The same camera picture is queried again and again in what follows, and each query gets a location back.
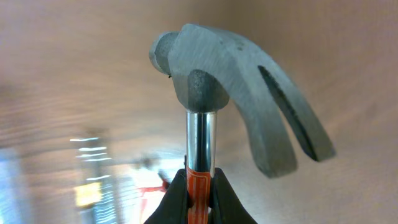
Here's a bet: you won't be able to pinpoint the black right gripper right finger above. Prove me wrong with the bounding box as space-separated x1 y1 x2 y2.
208 168 257 224

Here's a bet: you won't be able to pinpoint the yellow black screwdriver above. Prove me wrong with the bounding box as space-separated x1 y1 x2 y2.
70 137 104 224

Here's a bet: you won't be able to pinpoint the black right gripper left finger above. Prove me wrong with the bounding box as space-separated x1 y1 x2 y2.
144 169 188 224

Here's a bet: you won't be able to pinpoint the red handled pliers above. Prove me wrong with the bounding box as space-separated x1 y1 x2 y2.
137 169 170 223

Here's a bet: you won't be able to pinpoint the small hammer black handle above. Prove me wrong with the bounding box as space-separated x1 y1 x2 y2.
149 24 335 223

